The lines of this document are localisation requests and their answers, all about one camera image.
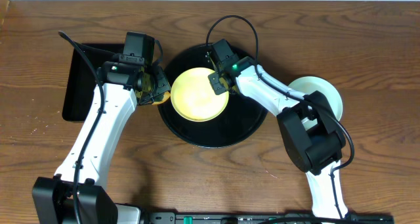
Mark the black rectangular tray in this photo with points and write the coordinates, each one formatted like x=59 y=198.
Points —
x=81 y=82

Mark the yellow plate with sauce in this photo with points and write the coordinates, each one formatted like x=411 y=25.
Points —
x=193 y=97

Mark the yellow green scrub sponge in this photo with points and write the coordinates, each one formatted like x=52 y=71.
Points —
x=161 y=98

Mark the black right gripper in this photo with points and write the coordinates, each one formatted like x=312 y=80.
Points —
x=217 y=89

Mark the mint plate back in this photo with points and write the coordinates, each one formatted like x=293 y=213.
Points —
x=310 y=84

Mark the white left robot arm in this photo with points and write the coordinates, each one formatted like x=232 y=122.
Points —
x=77 y=192

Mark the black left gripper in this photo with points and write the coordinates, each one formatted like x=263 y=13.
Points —
x=157 y=87

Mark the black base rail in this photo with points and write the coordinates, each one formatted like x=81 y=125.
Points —
x=195 y=218

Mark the black round tray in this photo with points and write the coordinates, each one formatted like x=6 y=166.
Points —
x=240 y=119

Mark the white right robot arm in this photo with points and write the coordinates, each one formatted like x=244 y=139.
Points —
x=308 y=112

